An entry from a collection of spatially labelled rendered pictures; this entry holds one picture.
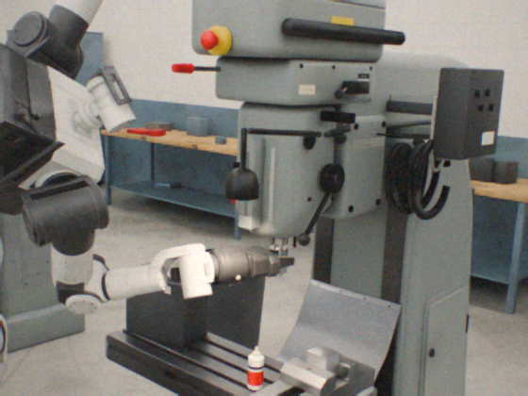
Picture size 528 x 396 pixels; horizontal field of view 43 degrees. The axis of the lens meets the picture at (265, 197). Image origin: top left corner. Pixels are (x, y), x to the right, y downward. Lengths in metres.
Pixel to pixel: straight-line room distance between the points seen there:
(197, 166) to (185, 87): 0.95
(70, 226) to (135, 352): 0.72
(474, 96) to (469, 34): 4.37
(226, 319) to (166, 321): 1.66
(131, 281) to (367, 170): 0.65
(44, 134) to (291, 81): 0.52
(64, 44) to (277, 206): 0.61
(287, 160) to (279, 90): 0.17
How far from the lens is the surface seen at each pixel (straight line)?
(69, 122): 1.47
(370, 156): 1.71
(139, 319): 2.05
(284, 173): 1.51
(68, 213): 1.35
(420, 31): 6.16
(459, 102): 1.59
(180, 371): 1.86
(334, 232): 2.01
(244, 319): 3.65
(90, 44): 8.92
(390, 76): 1.78
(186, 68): 1.48
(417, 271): 1.92
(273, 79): 1.46
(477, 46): 5.93
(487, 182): 5.34
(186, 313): 1.94
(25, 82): 1.44
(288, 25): 1.35
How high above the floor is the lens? 1.72
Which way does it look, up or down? 12 degrees down
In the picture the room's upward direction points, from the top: 2 degrees clockwise
